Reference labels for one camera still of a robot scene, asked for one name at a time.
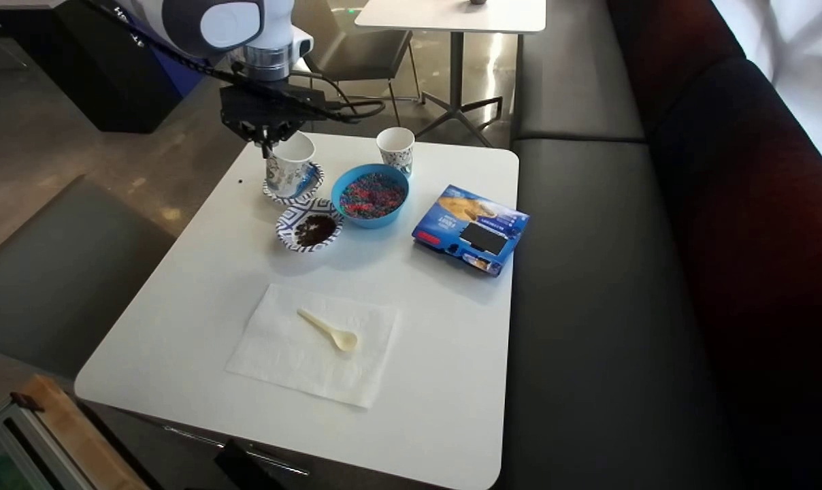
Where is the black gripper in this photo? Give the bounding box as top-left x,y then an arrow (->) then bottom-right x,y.
221,84 -> 330,159

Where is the patterned paper cup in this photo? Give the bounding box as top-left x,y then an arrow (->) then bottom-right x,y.
376,129 -> 413,175
263,133 -> 313,197

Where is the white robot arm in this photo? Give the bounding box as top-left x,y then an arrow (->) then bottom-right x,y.
119,0 -> 330,152

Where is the empty patterned paper bowl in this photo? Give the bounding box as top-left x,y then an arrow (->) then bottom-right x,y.
278,200 -> 342,253

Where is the blue bowl with candies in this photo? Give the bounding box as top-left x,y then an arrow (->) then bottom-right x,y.
330,164 -> 411,230

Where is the grey chair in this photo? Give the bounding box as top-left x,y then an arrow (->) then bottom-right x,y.
290,0 -> 413,104

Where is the blue snack box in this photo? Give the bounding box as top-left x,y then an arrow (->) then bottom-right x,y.
411,185 -> 527,277

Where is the cream plastic spoon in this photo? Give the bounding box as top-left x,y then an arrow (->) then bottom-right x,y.
300,311 -> 360,355

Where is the white paper napkin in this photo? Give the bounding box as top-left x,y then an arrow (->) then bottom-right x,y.
225,284 -> 399,412

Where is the white side table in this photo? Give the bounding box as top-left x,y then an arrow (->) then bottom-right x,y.
354,0 -> 546,141

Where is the wooden side cabinet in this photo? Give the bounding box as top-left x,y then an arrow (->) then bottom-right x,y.
0,375 -> 149,490

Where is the black bench sofa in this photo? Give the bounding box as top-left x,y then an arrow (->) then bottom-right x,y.
494,0 -> 822,490

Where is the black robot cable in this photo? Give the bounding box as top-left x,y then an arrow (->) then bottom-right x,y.
81,0 -> 389,126

